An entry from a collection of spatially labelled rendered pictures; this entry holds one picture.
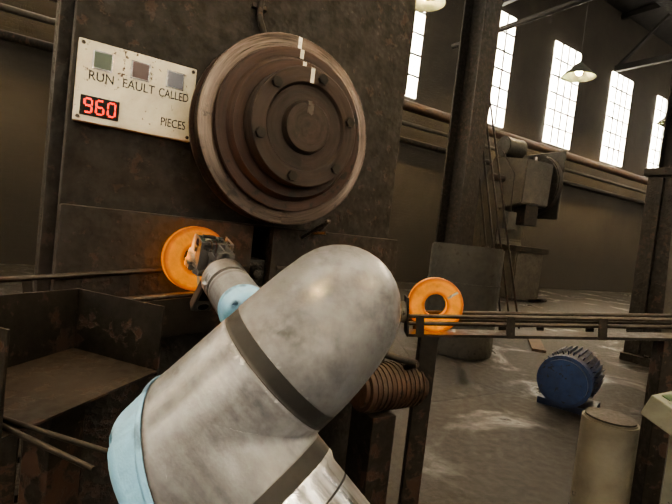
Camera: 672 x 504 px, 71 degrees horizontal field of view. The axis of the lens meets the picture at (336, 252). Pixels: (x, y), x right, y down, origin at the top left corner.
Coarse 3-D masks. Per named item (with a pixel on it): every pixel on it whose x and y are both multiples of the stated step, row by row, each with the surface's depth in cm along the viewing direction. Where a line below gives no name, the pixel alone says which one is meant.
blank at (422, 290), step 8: (424, 280) 132; (432, 280) 131; (440, 280) 131; (416, 288) 132; (424, 288) 132; (432, 288) 132; (440, 288) 131; (448, 288) 131; (456, 288) 131; (408, 296) 135; (416, 296) 132; (424, 296) 132; (448, 296) 131; (456, 296) 131; (416, 304) 132; (448, 304) 132; (456, 304) 131; (416, 312) 132; (424, 312) 132; (448, 312) 132; (456, 312) 131; (424, 320) 132; (432, 320) 132; (440, 320) 132; (448, 320) 132; (456, 320) 132; (424, 328) 132; (432, 328) 132; (440, 328) 132; (448, 328) 132
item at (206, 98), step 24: (240, 48) 110; (312, 48) 120; (216, 72) 107; (336, 72) 124; (360, 120) 130; (360, 144) 131; (216, 168) 110; (360, 168) 131; (240, 192) 113; (264, 216) 117; (288, 216) 121; (312, 216) 125
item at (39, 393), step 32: (0, 320) 75; (32, 320) 80; (64, 320) 85; (96, 320) 86; (128, 320) 83; (160, 320) 80; (0, 352) 56; (32, 352) 80; (64, 352) 85; (96, 352) 86; (128, 352) 83; (0, 384) 56; (32, 384) 72; (64, 384) 72; (96, 384) 73; (128, 384) 75; (0, 416) 56; (32, 416) 62; (64, 416) 73; (32, 448) 72; (64, 448) 73; (32, 480) 72; (64, 480) 74
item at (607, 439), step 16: (592, 416) 109; (608, 416) 111; (624, 416) 112; (592, 432) 108; (608, 432) 106; (624, 432) 105; (592, 448) 108; (608, 448) 106; (624, 448) 105; (576, 464) 112; (592, 464) 108; (608, 464) 106; (624, 464) 105; (576, 480) 112; (592, 480) 108; (608, 480) 106; (624, 480) 106; (576, 496) 111; (592, 496) 108; (608, 496) 106; (624, 496) 106
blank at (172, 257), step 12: (192, 228) 111; (204, 228) 112; (168, 240) 109; (180, 240) 109; (192, 240) 111; (168, 252) 108; (180, 252) 110; (168, 264) 108; (180, 264) 110; (168, 276) 109; (180, 276) 110; (192, 276) 112; (192, 288) 112
